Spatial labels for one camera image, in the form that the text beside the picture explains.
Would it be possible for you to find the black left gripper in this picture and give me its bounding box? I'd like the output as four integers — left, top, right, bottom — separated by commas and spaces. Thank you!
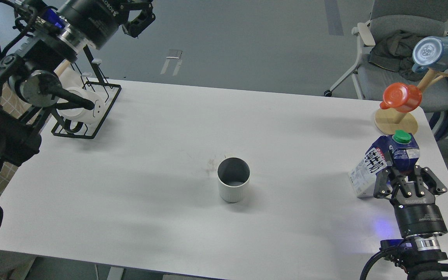
58, 0, 156, 50

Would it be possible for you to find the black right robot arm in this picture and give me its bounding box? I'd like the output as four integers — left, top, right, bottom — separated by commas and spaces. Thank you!
360, 165, 448, 280

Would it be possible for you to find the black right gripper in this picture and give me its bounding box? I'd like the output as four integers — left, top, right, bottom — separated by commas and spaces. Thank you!
373, 165, 448, 238

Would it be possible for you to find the dark cloth on chair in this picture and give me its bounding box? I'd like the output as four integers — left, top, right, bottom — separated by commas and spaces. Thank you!
368, 30, 425, 81

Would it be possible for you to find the blue white milk carton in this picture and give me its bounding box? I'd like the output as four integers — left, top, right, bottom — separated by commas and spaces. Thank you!
348, 130, 421, 198

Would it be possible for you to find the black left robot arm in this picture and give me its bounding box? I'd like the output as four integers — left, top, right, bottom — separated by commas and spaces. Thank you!
0, 0, 156, 171

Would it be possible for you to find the blue mug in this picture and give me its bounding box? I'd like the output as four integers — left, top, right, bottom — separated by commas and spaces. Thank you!
412, 37, 448, 73

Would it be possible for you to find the black wire cup rack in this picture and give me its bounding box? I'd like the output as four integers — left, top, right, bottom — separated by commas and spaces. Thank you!
51, 46, 122, 140

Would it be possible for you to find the beige checked tablecloth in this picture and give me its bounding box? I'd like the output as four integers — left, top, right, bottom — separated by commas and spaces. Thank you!
0, 59, 60, 171

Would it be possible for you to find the white ribbed ceramic mug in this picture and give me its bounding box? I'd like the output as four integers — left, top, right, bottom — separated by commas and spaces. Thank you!
217, 157, 251, 203

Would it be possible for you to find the white mug behind rack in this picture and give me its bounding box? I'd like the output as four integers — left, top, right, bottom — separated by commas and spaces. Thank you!
59, 67, 83, 95

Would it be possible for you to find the orange mug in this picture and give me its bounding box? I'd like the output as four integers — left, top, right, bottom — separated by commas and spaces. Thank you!
379, 82, 422, 113

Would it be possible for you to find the white smiley face mug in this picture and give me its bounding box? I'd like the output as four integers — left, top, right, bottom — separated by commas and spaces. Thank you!
56, 87, 106, 125

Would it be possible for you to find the wooden mug tree stand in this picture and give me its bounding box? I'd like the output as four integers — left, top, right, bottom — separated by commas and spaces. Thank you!
374, 69, 448, 135

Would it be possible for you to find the grey office chair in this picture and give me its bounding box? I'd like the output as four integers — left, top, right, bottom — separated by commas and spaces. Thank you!
324, 0, 448, 101

